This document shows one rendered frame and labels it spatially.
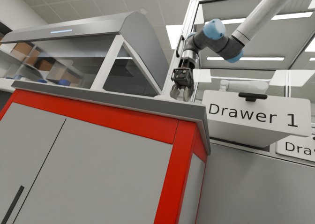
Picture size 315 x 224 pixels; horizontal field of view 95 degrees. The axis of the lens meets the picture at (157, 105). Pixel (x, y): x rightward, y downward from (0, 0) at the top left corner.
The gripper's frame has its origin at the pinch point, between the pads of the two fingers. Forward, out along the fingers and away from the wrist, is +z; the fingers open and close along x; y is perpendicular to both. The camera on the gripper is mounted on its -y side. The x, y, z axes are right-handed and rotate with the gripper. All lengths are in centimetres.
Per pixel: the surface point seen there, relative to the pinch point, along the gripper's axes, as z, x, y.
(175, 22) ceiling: -193, -88, -104
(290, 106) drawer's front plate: -2.4, 35.2, 3.2
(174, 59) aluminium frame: -46, -23, -26
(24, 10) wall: -178, -396, 1
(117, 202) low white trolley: 30.0, 7.1, 31.1
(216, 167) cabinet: 18.8, 15.6, -28.7
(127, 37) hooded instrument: -53, -56, -5
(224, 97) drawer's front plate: -3.0, 17.6, 4.9
